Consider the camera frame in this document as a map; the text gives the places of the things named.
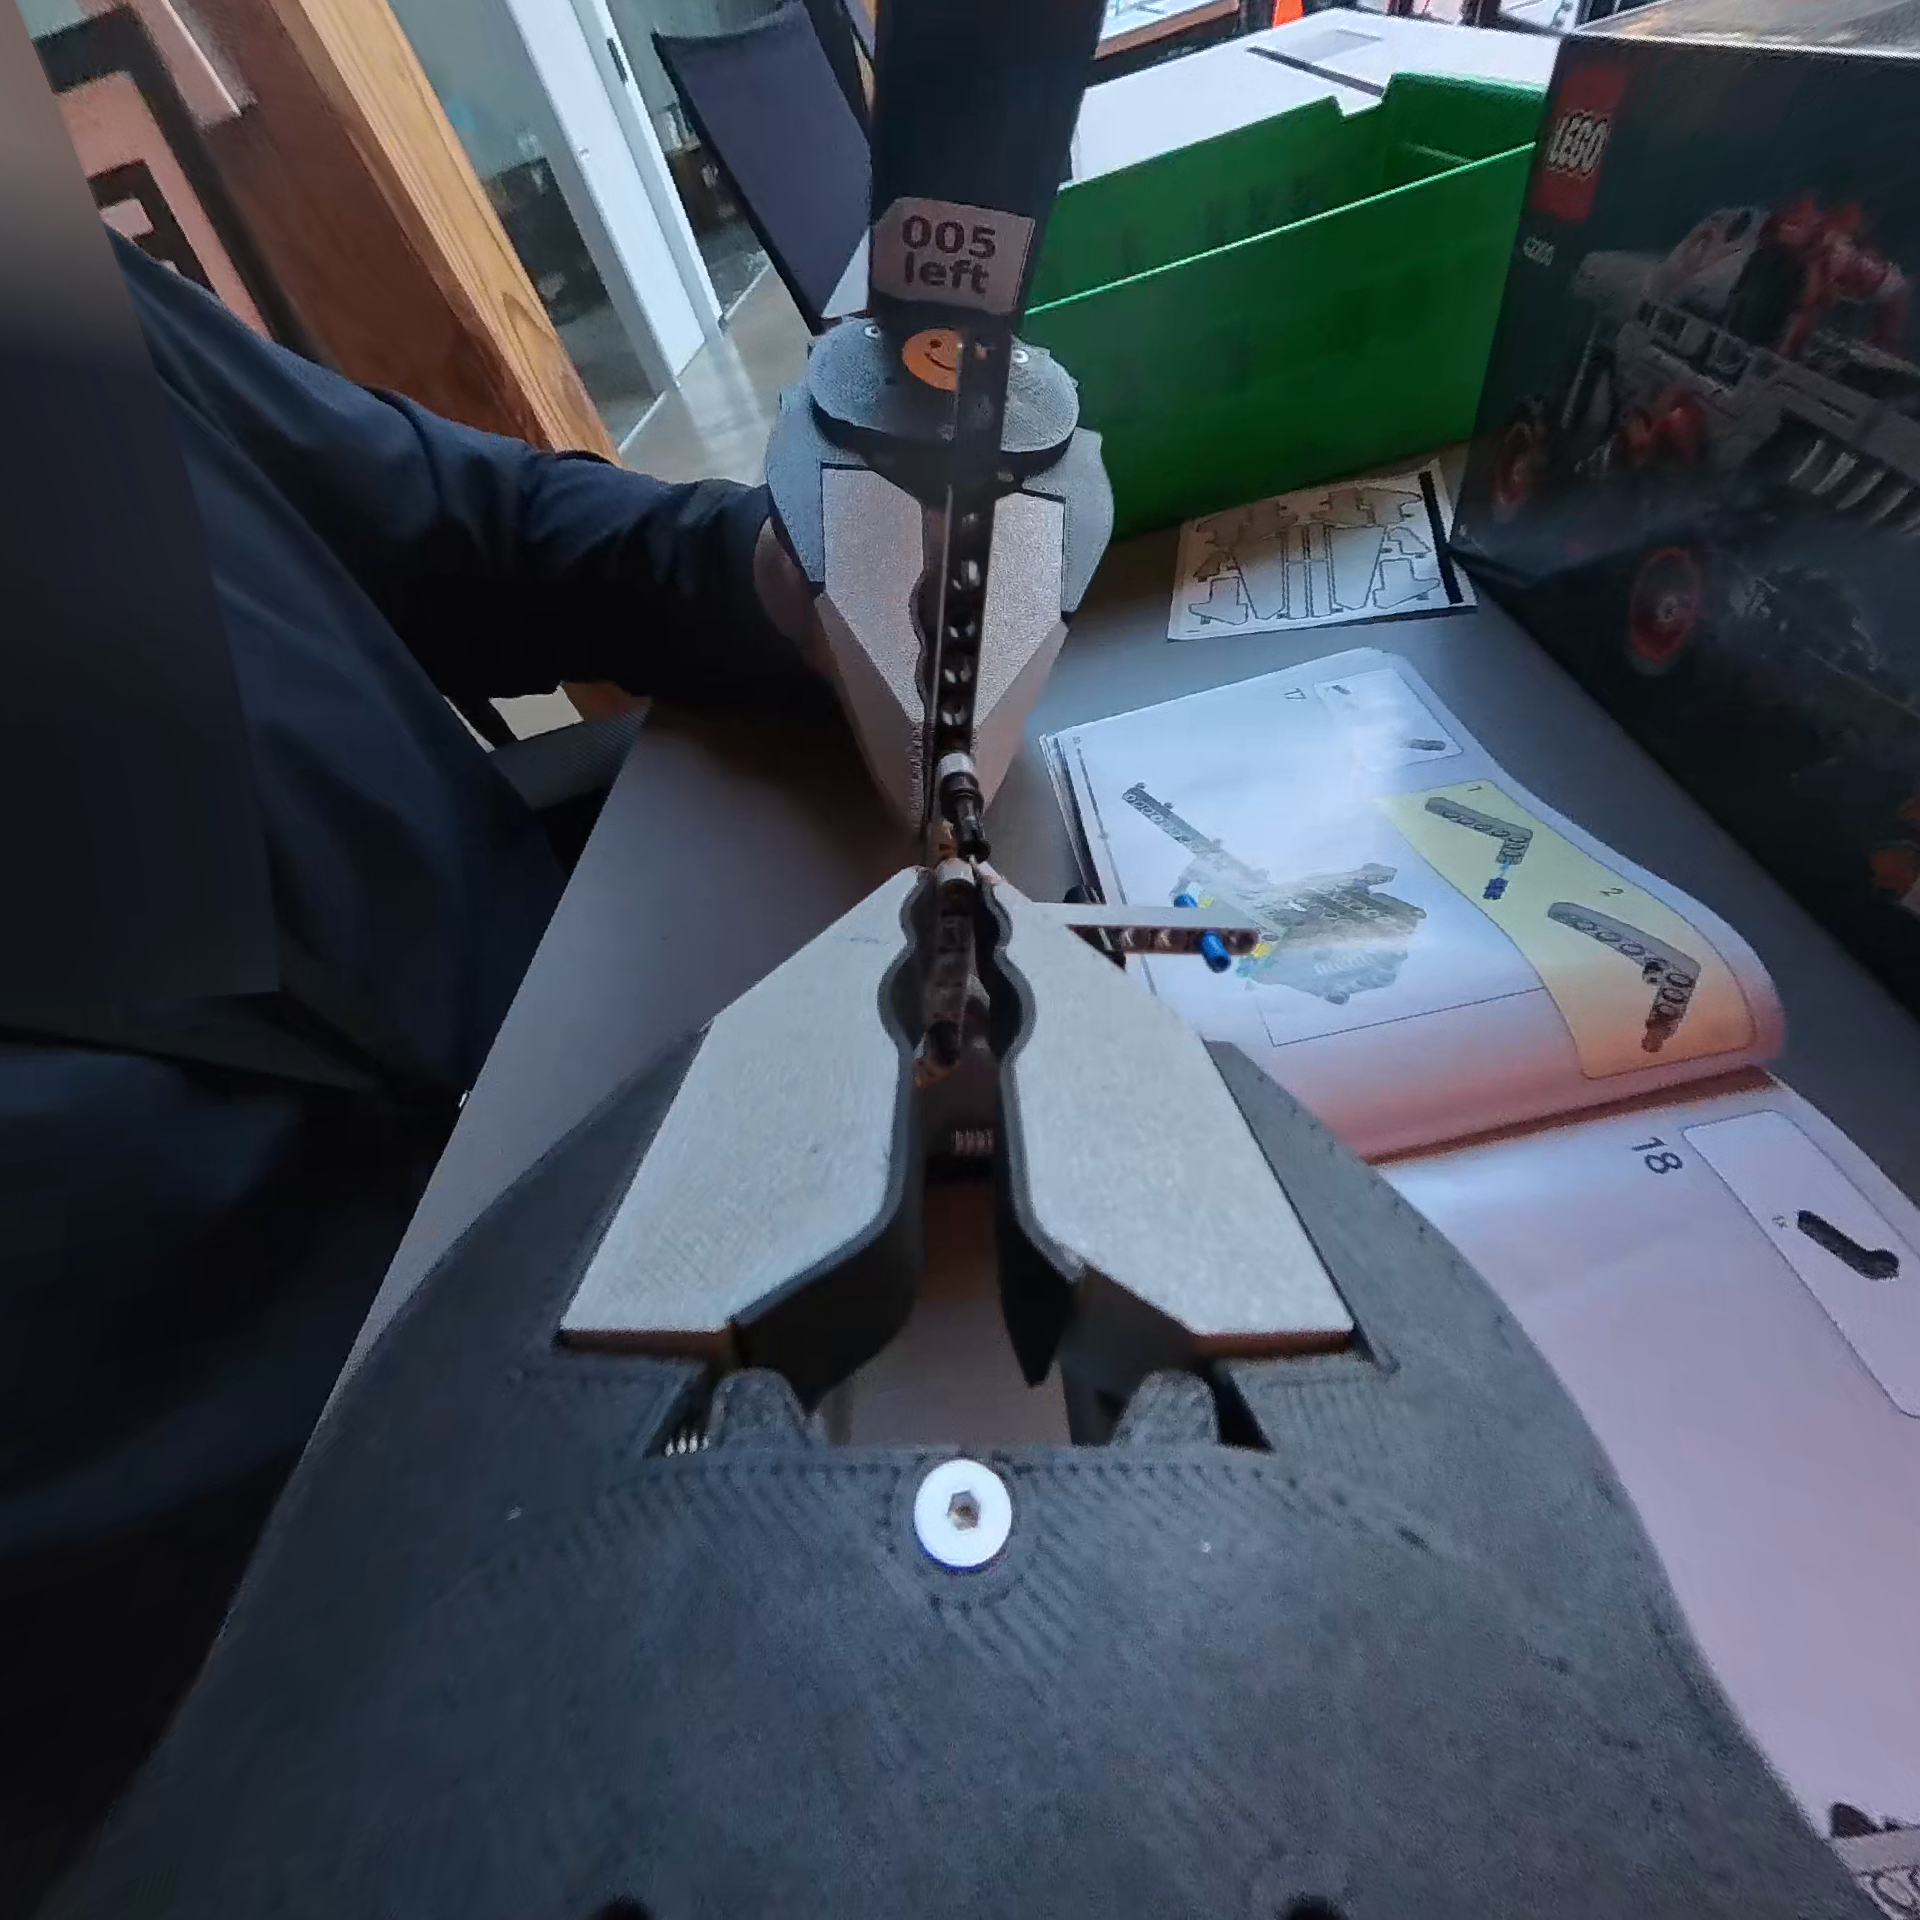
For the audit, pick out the open lego instruction booklet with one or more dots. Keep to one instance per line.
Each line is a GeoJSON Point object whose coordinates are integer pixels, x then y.
{"type": "Point", "coordinates": [1501, 1051]}

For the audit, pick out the grey black lego assembly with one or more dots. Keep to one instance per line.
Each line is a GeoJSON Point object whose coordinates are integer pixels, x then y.
{"type": "Point", "coordinates": [964, 676]}

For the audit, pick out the white cardboard box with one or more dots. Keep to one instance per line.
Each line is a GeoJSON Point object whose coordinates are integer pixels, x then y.
{"type": "Point", "coordinates": [1200, 91]}

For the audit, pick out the wooden door panel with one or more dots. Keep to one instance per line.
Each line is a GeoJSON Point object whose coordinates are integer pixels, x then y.
{"type": "Point", "coordinates": [376, 195]}

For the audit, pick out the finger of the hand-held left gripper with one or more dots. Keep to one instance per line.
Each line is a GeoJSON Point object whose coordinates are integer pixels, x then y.
{"type": "Point", "coordinates": [1027, 586]}
{"type": "Point", "coordinates": [869, 601]}

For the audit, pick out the white sticker sheet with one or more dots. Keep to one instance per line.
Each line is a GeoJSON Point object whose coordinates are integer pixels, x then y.
{"type": "Point", "coordinates": [1319, 556]}

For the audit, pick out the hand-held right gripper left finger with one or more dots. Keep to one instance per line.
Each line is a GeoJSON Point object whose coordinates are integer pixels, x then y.
{"type": "Point", "coordinates": [750, 1172]}

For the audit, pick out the green plastic bin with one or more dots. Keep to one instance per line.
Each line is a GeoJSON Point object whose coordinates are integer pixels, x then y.
{"type": "Point", "coordinates": [1277, 346]}

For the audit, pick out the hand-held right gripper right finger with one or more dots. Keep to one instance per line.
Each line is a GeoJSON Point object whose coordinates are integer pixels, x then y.
{"type": "Point", "coordinates": [1155, 1186]}

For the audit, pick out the person's left hand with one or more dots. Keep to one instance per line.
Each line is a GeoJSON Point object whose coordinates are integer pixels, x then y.
{"type": "Point", "coordinates": [782, 594]}

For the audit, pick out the dark lego set box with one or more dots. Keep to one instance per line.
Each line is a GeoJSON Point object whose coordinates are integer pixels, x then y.
{"type": "Point", "coordinates": [1724, 451]}

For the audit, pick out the person's left forearm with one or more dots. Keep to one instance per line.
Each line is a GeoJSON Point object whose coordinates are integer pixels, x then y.
{"type": "Point", "coordinates": [600, 570]}

